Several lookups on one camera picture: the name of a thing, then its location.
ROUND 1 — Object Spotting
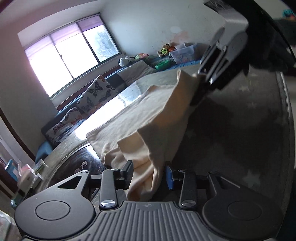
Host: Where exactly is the window with green frame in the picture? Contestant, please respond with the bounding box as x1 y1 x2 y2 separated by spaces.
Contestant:
25 14 121 97

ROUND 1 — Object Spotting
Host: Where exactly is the blue corner sofa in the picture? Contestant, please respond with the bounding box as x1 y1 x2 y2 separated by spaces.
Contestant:
34 56 202 163

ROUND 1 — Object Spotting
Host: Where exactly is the large butterfly print pillow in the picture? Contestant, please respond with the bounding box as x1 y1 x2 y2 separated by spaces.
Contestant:
77 75 118 116

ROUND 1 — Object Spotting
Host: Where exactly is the green plastic bowl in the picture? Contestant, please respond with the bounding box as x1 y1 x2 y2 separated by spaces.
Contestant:
155 60 171 71

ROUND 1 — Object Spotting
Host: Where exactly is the grey plain cushion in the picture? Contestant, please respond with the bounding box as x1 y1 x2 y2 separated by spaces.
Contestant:
117 60 157 86

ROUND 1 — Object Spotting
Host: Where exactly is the blue cardboard box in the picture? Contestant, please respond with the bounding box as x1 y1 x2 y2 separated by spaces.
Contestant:
5 159 19 182

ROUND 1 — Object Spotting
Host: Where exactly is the small butterfly print pillow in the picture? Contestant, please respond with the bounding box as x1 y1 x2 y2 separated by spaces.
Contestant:
46 107 85 147

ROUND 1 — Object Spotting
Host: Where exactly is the quilted green table cover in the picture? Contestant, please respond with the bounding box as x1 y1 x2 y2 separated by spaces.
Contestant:
38 68 295 210

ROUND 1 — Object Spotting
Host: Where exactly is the black white plush toy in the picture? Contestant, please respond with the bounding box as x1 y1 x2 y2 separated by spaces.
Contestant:
118 56 136 67

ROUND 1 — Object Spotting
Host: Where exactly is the round black induction cooktop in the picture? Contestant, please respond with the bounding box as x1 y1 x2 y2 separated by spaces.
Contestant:
53 144 107 183

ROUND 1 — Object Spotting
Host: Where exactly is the clear plastic storage box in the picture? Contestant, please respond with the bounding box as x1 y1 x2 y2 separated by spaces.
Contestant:
170 44 202 65

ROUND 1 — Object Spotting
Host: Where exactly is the pink green plush toy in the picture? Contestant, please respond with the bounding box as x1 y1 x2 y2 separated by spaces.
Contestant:
135 53 149 60

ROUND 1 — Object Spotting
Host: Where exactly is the colourful plush toy pile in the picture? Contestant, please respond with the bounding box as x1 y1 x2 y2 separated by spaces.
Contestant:
157 43 176 58

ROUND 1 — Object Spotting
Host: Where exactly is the pink tissue pack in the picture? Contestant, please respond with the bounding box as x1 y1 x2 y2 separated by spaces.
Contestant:
18 164 34 184

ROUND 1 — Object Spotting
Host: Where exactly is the dark wooden door frame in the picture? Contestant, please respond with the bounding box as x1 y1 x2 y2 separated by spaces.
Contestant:
1 109 35 167

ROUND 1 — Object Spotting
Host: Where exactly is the white small box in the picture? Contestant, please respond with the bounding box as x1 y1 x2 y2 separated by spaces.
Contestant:
18 171 43 192

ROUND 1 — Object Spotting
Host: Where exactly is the cream garment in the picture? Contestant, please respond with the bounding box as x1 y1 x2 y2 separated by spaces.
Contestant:
86 70 204 201

